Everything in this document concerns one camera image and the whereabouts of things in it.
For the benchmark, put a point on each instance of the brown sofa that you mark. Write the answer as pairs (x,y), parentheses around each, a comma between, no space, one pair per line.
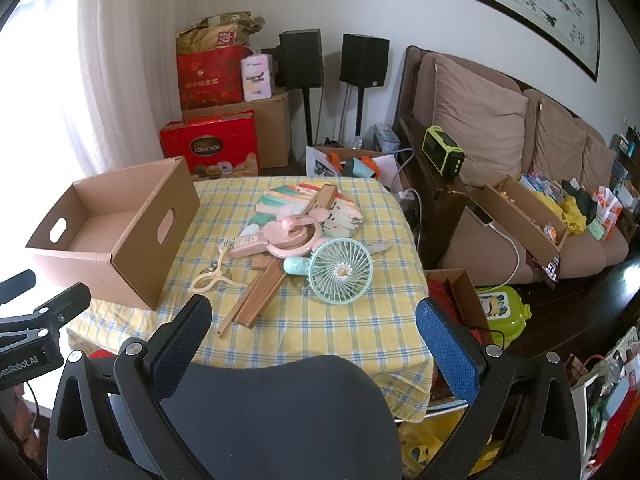
(480,250)

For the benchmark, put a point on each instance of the yellow plastic bag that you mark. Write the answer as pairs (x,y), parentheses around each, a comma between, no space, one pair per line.
(425,445)

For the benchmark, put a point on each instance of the white curtain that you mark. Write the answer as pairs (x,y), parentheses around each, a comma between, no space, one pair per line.
(125,60)

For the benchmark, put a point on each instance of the long cardboard box of clutter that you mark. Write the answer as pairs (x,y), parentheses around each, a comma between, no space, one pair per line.
(515,215)

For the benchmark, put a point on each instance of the green black portable radio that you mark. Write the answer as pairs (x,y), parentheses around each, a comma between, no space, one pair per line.
(440,152)

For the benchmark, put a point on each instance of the grey appliance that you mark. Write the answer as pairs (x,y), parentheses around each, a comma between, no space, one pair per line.
(386,137)

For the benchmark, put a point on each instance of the colourful paper folding fan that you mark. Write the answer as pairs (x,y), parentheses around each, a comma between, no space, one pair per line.
(285,200)

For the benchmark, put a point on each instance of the red gift bag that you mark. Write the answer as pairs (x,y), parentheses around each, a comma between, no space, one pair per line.
(210,75)

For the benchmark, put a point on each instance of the medium beige sofa cushion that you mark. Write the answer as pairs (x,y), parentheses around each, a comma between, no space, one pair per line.
(557,140)

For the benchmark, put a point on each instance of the green toy case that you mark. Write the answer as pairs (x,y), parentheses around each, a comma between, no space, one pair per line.
(510,310)

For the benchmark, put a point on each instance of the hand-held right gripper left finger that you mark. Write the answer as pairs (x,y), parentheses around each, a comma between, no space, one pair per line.
(175,350)

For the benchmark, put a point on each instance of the dark chair back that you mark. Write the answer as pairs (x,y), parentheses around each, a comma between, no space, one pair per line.
(280,410)

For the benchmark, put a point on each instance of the cardboard box with red bags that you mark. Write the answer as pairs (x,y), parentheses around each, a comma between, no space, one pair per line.
(465,290)

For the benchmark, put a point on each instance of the large beige sofa cushion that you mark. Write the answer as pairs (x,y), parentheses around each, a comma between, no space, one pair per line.
(480,120)

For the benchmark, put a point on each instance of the person's left hand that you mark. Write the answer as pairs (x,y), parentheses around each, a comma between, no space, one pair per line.
(22,425)

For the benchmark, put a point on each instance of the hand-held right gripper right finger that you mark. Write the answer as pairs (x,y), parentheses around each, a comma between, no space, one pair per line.
(445,355)

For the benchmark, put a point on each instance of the red gift box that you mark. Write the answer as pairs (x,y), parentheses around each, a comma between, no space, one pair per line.
(210,140)

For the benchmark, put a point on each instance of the small beige sofa cushion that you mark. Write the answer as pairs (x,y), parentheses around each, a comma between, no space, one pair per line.
(597,160)

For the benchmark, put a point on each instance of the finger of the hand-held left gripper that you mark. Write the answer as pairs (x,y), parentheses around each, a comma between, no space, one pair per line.
(60,304)
(17,281)

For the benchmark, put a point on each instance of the large brown cardboard box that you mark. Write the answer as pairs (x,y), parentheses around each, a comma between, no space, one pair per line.
(272,130)

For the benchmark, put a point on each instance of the mint green handheld fan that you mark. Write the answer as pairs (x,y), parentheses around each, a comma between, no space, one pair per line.
(299,265)

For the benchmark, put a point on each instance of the white purple tissue pack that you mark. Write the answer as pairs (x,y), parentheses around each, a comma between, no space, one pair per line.
(257,77)

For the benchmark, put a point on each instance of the yellow checked tablecloth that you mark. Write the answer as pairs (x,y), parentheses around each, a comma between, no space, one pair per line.
(320,330)

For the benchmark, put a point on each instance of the brown wooden folding fan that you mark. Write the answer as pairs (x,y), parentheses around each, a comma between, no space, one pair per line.
(255,300)

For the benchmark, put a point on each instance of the pink handheld fan with ears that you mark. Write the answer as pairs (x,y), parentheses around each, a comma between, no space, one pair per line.
(295,225)

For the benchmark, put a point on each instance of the small clear plastic wrapper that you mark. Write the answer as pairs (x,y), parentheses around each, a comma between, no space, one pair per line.
(379,249)

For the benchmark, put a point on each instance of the black speaker on stand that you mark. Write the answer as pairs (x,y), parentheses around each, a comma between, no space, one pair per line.
(300,57)
(364,60)

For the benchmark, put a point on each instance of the cluster of shopping bags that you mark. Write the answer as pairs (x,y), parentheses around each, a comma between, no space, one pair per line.
(610,400)

